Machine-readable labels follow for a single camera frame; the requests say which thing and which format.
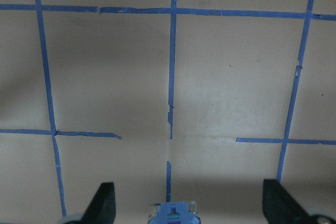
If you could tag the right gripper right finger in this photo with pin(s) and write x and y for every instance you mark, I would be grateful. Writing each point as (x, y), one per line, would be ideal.
(279, 207)

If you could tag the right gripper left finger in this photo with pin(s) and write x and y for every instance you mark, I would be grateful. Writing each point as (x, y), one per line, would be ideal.
(102, 208)

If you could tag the red emergency stop button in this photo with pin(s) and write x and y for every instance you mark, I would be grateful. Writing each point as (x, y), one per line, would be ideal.
(174, 213)

